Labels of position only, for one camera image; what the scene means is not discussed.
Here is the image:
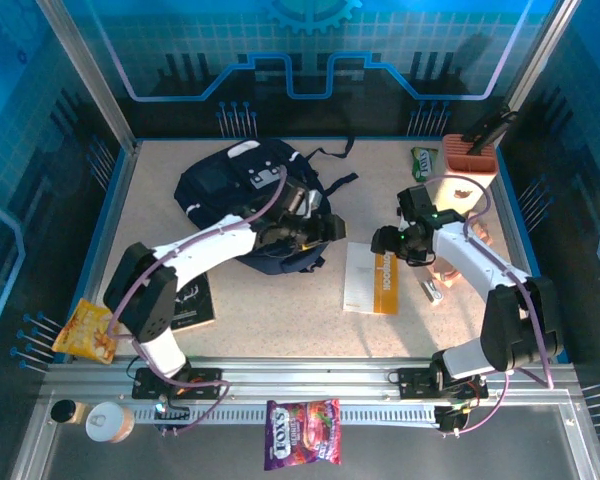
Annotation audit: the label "small white box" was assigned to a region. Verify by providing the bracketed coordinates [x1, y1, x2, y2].
[420, 279, 445, 305]

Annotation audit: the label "orange and white notebook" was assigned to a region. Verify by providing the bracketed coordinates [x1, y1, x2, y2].
[341, 241, 400, 316]

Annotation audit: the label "tin can with white lid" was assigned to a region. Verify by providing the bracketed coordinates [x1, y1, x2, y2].
[84, 401, 135, 445]

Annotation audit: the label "purple Fox's candy bag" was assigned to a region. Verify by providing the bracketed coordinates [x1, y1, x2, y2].
[263, 398, 342, 472]

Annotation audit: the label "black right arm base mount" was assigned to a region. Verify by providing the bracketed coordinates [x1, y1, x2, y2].
[397, 366, 490, 401]

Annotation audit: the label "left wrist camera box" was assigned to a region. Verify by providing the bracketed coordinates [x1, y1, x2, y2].
[288, 185, 326, 217]

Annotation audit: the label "navy blue backpack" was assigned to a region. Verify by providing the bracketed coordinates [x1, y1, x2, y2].
[173, 138, 360, 275]

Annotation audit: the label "white slotted cable duct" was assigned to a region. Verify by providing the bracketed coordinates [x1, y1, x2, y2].
[129, 403, 439, 426]

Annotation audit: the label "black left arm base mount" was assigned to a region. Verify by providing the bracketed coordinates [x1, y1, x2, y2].
[131, 367, 224, 401]

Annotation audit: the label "pink and cream knife block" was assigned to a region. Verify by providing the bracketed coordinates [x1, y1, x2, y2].
[432, 133, 499, 216]

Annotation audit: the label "green Fox's candy bag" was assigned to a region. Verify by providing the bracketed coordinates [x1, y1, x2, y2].
[410, 146, 440, 184]

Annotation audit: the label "small black-capped bottle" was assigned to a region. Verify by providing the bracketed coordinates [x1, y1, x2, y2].
[49, 398, 89, 426]

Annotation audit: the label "black knife handles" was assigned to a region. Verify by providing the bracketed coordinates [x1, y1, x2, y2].
[462, 105, 519, 156]

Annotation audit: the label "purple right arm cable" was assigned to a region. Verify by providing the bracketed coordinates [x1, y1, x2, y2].
[427, 174, 556, 435]

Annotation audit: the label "aluminium frame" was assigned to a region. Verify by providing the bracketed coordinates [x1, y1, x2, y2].
[9, 0, 600, 480]

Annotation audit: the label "yellow snack bag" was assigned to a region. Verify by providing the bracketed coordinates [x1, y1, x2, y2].
[51, 298, 117, 365]

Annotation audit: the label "black hardcover book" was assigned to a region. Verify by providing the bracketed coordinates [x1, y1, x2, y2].
[169, 272, 216, 333]

